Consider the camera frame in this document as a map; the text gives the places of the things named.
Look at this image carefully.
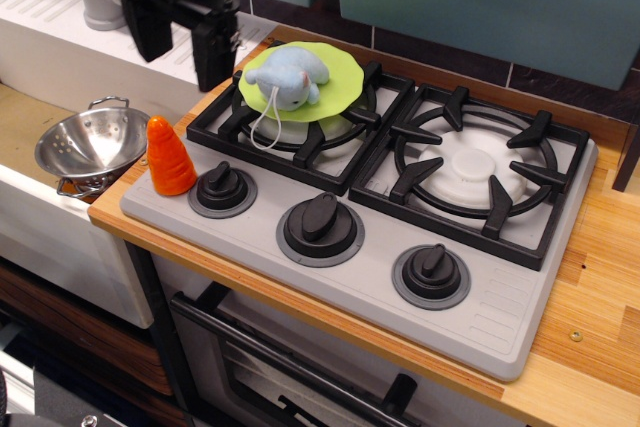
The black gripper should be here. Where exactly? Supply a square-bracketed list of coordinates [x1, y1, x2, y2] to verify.
[121, 0, 239, 92]

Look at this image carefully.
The white toy sink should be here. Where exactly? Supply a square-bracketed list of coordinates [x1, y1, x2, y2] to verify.
[0, 0, 279, 330]

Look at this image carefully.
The blue plush toy animal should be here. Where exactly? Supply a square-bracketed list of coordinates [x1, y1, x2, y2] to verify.
[244, 46, 330, 112]

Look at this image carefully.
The orange plastic carrot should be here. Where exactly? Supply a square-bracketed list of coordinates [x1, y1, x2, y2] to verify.
[146, 116, 198, 196]

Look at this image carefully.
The steel colander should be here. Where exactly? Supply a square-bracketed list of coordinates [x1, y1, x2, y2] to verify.
[34, 96, 150, 199]

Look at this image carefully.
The black left stove knob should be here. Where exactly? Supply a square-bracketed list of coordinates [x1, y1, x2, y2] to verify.
[188, 161, 258, 219]

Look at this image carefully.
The black stove knob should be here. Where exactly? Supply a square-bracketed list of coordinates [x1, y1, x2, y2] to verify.
[188, 161, 258, 219]
[392, 244, 471, 311]
[276, 192, 365, 268]

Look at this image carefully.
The green round cloth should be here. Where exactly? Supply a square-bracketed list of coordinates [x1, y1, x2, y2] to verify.
[239, 42, 364, 122]

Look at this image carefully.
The black left burner grate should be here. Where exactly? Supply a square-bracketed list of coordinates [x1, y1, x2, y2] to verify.
[187, 61, 415, 194]

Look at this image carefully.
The black burner grate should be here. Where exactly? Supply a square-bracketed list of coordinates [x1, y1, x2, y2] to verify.
[187, 61, 415, 194]
[349, 84, 593, 270]

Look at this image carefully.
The black middle stove knob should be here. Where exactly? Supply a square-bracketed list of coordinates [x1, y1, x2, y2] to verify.
[276, 192, 365, 268]

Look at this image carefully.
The black right stove knob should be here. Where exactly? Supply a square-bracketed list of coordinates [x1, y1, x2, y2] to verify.
[392, 244, 471, 311]

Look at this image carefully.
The toy oven door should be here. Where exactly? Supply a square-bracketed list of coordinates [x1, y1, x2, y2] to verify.
[168, 280, 501, 427]

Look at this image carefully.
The grey toy stove top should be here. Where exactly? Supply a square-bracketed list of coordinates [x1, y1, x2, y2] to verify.
[118, 59, 600, 382]

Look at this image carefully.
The black right burner grate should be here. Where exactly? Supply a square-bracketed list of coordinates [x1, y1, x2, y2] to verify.
[349, 84, 593, 270]

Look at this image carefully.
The black braided cable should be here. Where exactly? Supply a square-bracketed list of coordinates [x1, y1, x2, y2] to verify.
[0, 366, 11, 421]

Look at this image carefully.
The black oven door handle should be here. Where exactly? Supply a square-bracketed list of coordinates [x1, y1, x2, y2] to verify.
[170, 292, 416, 426]

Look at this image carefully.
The dark wooden post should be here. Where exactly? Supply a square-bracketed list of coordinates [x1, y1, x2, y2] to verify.
[612, 120, 639, 192]

